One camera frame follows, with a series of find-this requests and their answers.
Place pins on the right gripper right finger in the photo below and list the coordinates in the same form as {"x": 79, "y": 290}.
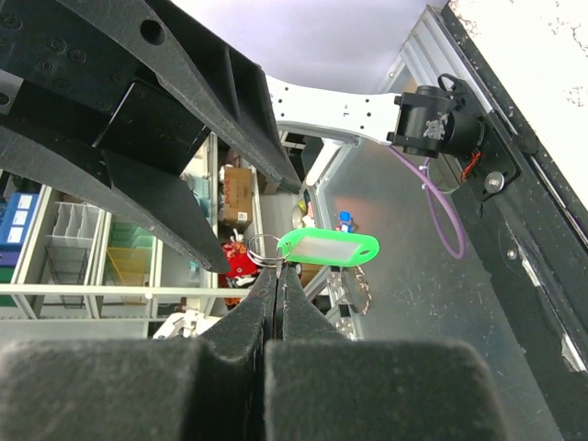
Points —
{"x": 320, "y": 385}

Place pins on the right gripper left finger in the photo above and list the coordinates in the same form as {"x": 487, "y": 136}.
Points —
{"x": 201, "y": 388}

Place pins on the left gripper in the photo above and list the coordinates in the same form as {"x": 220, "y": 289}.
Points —
{"x": 142, "y": 79}

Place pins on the metal keyring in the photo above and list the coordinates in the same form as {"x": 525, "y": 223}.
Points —
{"x": 265, "y": 250}

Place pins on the green key tag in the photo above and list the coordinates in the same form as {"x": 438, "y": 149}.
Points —
{"x": 324, "y": 247}

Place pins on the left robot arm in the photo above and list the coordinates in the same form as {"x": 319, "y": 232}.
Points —
{"x": 426, "y": 123}

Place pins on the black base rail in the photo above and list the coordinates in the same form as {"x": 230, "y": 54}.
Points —
{"x": 530, "y": 233}

